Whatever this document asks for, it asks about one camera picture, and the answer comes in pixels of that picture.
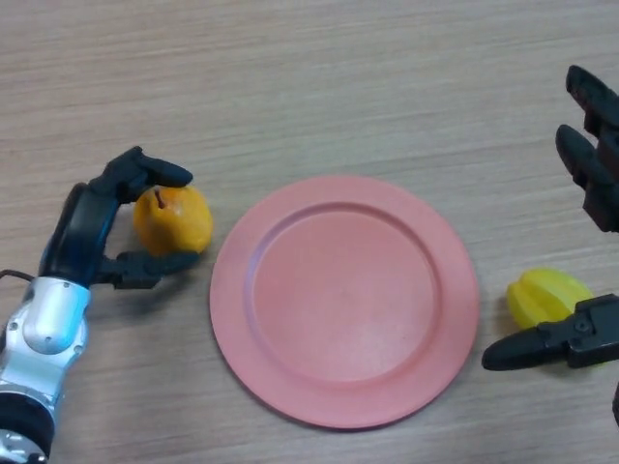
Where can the yellow starfruit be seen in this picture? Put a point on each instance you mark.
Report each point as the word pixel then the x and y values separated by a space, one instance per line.
pixel 541 295

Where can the pink round plate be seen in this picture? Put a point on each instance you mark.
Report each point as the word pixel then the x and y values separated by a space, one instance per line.
pixel 343 309

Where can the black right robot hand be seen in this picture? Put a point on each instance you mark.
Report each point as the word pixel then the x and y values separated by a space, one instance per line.
pixel 599 333

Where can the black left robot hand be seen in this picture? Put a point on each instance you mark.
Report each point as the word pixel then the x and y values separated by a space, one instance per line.
pixel 77 232

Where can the yellow pear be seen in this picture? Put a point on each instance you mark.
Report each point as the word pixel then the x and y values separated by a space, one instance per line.
pixel 179 222

